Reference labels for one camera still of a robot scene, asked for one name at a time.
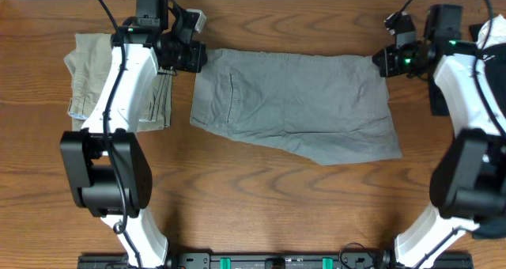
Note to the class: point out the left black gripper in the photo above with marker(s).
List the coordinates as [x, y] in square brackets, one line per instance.
[195, 60]

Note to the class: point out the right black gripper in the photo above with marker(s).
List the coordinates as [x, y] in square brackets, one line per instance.
[387, 67]

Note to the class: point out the grey shorts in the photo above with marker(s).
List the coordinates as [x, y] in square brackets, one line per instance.
[330, 109]

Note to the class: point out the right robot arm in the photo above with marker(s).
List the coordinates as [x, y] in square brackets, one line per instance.
[431, 235]

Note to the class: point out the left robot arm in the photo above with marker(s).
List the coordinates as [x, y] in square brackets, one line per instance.
[107, 171]

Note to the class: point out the black t-shirt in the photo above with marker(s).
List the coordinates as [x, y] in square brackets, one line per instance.
[469, 182]

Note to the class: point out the folded khaki shorts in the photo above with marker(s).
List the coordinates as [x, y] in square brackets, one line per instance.
[89, 64]

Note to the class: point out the white garment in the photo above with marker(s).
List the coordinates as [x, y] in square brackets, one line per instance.
[492, 32]

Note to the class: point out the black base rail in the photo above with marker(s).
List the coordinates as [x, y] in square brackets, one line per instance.
[361, 260]

